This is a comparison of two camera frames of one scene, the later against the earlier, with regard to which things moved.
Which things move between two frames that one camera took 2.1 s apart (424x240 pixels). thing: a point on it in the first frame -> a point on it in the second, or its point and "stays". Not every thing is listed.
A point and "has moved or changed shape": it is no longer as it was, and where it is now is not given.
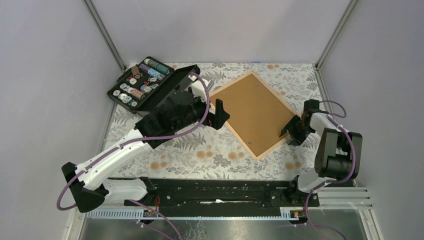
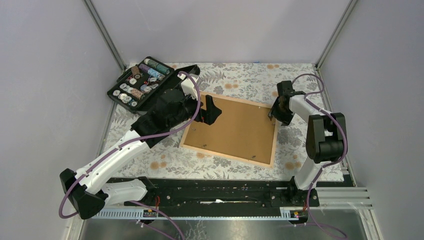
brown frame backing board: [256, 116] -> [242, 130]
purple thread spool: [144, 67] stays
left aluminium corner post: [105, 34] stays
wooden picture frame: [258, 117] has moved or changed shape
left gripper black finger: [220, 115] -> [209, 116]
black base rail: [175, 193] stays
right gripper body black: [301, 133] -> [281, 114]
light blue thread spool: [153, 72] stays
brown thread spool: [136, 72] stays
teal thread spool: [157, 66] stays
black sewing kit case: [149, 83] stays
